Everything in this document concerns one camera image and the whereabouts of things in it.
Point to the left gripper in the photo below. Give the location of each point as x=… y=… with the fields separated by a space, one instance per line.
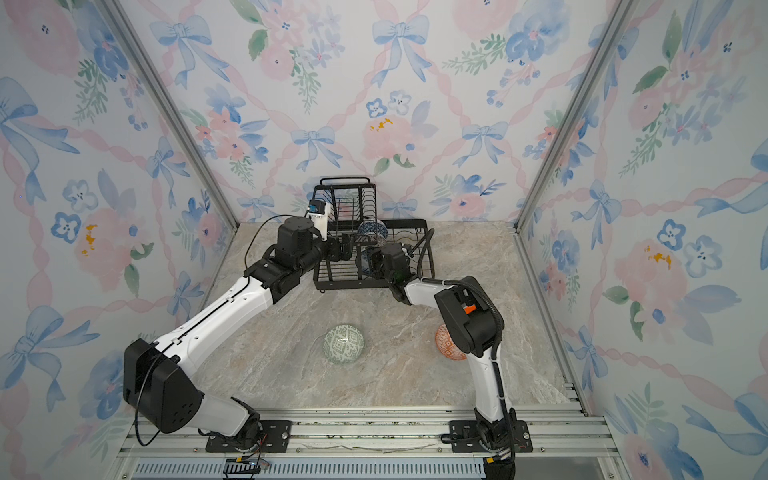
x=346 y=246

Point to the red patterned bowl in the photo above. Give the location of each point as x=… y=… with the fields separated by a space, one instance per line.
x=446 y=346

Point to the right corner aluminium profile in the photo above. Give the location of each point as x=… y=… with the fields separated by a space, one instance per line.
x=609 y=39

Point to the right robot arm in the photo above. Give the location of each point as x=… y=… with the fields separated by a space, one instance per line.
x=473 y=322

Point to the black wire dish rack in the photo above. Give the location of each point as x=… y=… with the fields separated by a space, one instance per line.
x=354 y=199

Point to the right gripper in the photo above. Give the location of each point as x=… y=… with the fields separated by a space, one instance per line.
x=374 y=258

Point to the dark blue patterned bowl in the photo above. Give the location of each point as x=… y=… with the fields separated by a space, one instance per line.
x=373 y=230

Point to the left corner aluminium profile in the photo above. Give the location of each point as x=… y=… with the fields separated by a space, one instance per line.
x=117 y=19

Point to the green patterned bowl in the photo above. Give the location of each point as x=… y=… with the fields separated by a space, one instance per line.
x=343 y=344

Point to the aluminium mounting rail frame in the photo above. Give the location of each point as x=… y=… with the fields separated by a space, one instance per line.
x=383 y=443

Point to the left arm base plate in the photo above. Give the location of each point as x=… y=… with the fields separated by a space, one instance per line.
x=266 y=436

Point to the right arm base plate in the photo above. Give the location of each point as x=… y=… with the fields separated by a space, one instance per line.
x=462 y=433

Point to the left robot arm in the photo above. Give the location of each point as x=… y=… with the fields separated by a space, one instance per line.
x=158 y=375

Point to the corner aluminium profile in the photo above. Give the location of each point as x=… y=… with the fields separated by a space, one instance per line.
x=117 y=19
x=609 y=39

